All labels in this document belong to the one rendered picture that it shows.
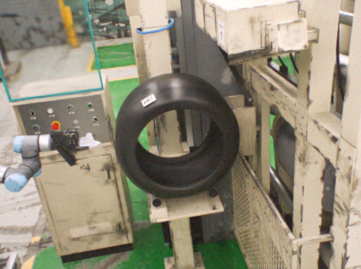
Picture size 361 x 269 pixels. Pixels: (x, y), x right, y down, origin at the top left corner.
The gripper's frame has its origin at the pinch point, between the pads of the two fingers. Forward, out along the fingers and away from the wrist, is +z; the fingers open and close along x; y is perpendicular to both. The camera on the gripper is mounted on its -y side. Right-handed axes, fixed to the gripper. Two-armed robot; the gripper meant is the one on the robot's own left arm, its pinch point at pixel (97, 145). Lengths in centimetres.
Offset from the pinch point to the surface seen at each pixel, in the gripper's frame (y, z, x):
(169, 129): -6.4, 36.4, 27.7
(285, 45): 54, 65, -45
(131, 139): 7.6, 15.3, -12.1
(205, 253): -114, 65, 46
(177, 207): -37, 37, -2
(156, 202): -27.5, 26.0, -9.3
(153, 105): 22.8, 25.4, -11.7
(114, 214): -85, 1, 60
